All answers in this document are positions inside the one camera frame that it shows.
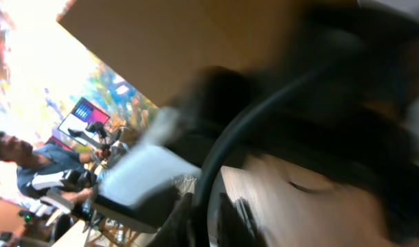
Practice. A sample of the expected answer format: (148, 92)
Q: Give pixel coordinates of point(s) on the person in blue shirt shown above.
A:
(48, 159)

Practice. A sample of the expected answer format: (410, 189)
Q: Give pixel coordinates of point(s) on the brown side panel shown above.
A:
(158, 45)

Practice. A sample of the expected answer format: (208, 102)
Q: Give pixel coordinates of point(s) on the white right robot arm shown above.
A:
(335, 109)

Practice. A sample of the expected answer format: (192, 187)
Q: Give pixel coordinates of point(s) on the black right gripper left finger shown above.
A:
(174, 233)

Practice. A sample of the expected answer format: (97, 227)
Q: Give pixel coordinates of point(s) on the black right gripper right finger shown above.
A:
(236, 226)

